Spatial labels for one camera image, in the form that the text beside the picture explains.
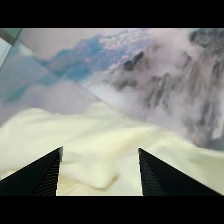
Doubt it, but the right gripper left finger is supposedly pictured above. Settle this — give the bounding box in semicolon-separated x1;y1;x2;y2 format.
0;145;64;197

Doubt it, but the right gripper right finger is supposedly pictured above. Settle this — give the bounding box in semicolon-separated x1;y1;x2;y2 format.
137;147;223;197

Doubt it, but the cream T-shirt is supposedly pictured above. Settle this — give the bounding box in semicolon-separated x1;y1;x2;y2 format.
0;100;224;197

